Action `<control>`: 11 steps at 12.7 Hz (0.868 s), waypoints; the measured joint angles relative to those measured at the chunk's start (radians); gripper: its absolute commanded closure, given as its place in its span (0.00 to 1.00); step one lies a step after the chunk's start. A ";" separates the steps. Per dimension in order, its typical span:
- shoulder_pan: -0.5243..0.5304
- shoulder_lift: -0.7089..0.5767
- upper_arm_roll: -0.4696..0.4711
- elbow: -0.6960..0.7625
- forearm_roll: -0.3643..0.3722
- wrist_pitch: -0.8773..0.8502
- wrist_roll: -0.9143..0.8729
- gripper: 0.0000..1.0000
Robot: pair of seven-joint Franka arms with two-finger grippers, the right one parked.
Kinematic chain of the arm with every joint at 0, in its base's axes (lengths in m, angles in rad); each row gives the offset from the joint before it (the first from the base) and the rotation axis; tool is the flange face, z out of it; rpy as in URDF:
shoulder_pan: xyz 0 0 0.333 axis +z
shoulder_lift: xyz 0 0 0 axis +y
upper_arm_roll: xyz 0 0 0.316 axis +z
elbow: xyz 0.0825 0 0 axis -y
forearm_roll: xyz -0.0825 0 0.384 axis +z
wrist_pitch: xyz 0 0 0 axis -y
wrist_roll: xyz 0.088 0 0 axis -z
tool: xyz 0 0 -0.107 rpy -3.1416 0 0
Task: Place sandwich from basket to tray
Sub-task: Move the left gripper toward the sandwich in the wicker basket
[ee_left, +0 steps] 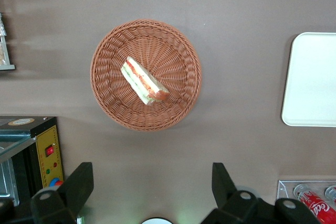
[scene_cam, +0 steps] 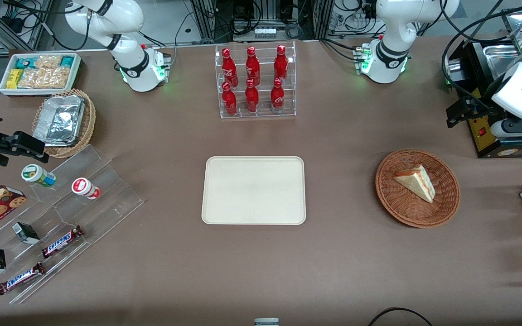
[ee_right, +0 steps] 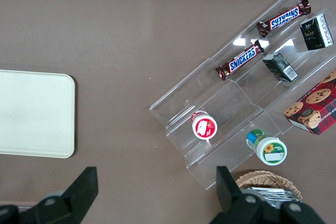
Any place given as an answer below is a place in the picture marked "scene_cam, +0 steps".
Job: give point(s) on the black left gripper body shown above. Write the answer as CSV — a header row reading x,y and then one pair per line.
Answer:
x,y
479,107

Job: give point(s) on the triangle sandwich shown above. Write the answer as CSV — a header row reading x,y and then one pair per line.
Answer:
x,y
417,182

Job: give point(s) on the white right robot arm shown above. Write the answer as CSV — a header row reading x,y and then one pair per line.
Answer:
x,y
125,18

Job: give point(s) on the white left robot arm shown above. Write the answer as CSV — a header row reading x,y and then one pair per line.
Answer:
x,y
392,27

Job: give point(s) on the light oval wicker basket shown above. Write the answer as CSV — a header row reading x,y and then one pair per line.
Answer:
x,y
89,122

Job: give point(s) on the brown round wicker basket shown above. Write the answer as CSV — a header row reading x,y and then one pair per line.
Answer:
x,y
401,208

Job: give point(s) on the beige plastic tray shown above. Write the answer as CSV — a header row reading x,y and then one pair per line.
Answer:
x,y
253,190

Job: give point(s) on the green label yogurt cup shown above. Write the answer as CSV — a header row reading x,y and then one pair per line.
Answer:
x,y
38,175

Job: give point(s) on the black yellow appliance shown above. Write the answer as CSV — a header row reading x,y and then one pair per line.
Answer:
x,y
485,140

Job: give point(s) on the aluminium foil container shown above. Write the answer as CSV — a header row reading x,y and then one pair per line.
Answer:
x,y
59,120

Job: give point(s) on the white snack bin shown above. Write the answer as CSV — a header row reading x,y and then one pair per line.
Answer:
x,y
2,86

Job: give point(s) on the steel pan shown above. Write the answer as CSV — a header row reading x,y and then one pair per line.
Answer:
x,y
499,61

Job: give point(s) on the yellow snack packet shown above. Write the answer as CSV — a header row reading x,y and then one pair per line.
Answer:
x,y
14,79

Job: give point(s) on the clear cracker pack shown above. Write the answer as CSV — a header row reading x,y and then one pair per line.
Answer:
x,y
43,78
48,61

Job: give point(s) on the red label yogurt cup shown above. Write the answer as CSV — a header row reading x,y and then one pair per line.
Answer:
x,y
85,188

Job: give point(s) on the teal snack packet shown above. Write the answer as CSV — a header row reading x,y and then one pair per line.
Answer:
x,y
26,62
67,61

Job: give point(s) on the clear acrylic stepped shelf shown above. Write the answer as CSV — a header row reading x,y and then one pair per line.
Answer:
x,y
107,199

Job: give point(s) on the brown snickers bar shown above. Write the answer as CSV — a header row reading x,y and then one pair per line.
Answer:
x,y
61,241
21,278

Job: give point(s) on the red cola bottle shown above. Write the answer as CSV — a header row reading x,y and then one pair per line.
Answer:
x,y
253,65
229,68
281,63
252,97
277,96
229,100

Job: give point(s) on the clear acrylic bottle rack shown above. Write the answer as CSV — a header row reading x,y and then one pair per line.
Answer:
x,y
263,54

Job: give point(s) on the white power strip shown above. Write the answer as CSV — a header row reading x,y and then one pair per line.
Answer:
x,y
265,32

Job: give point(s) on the small grey device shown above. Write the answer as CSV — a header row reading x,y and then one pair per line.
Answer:
x,y
266,322

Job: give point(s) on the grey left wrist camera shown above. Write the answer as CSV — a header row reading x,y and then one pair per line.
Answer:
x,y
521,128

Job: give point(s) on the aluminium frame rack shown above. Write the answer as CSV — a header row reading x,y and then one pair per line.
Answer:
x,y
206,18

